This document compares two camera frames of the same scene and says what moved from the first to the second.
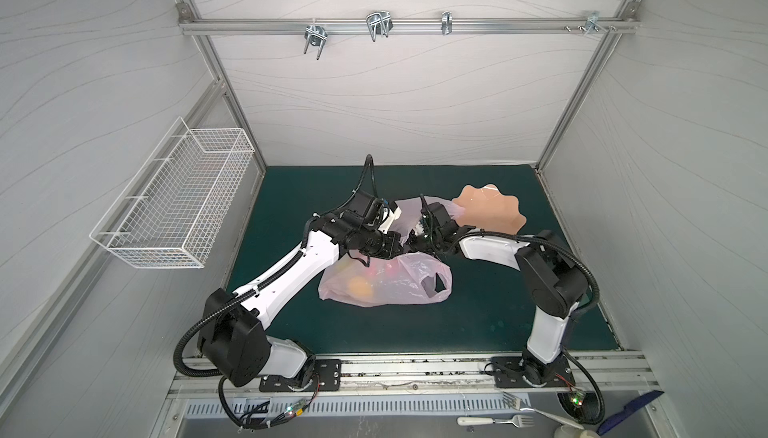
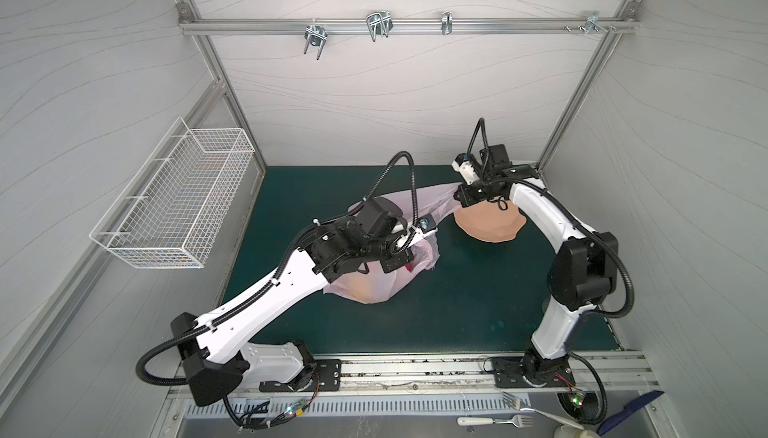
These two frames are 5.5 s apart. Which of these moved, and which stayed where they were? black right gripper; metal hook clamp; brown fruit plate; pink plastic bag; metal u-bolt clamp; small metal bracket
Moved: black right gripper; pink plastic bag
Stayed: brown fruit plate; metal u-bolt clamp; metal hook clamp; small metal bracket
